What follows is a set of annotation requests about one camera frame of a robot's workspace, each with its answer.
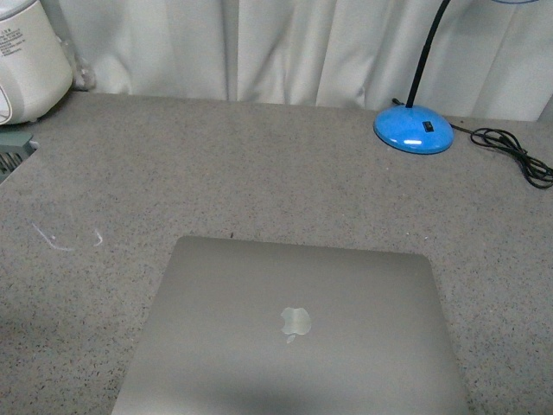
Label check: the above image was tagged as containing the silver laptop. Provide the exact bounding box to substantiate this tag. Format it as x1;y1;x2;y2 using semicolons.
113;236;469;414

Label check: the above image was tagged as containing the blue desk lamp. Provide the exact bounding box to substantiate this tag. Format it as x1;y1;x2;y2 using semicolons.
370;1;552;154

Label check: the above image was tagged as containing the white curtain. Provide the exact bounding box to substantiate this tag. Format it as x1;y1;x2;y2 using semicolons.
43;1;552;121

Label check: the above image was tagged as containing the grey green rack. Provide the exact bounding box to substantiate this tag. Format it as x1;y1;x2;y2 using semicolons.
0;131;39;182

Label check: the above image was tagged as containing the white rice cooker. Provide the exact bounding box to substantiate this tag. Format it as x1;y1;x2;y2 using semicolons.
1;1;73;125

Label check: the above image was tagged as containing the black lamp power cable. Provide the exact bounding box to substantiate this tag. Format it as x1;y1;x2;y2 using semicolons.
448;121;553;190

